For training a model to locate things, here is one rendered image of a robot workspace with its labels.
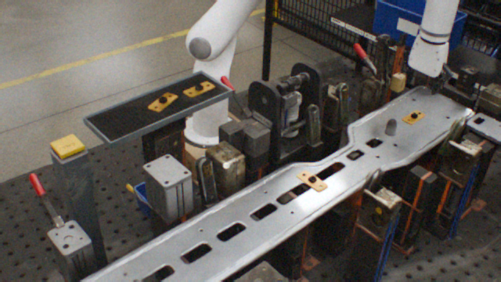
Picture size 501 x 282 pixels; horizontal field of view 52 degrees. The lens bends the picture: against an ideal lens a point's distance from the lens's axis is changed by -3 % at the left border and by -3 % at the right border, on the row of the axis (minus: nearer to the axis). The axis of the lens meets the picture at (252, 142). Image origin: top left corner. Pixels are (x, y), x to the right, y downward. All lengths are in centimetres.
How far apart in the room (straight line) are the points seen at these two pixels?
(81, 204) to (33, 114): 228
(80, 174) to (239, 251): 42
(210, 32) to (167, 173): 52
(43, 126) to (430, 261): 251
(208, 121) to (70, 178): 64
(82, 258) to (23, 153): 213
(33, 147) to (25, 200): 146
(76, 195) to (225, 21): 66
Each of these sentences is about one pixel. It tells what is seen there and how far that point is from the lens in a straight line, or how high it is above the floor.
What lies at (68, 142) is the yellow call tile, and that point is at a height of 116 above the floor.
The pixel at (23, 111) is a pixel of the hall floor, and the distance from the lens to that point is 365.
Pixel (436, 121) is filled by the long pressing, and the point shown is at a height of 100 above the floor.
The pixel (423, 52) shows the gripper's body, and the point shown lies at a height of 123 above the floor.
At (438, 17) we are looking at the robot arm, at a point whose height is 135.
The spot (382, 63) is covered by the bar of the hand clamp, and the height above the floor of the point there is 113.
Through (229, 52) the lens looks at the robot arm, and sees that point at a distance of 174.
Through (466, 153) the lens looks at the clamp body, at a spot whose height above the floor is 104.
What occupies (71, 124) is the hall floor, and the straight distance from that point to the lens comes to 343.
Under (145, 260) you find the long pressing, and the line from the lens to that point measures 120.
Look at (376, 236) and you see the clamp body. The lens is 138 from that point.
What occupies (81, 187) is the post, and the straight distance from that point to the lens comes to 132.
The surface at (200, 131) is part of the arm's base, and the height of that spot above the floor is 84.
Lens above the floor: 190
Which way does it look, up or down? 37 degrees down
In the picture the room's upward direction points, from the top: 2 degrees clockwise
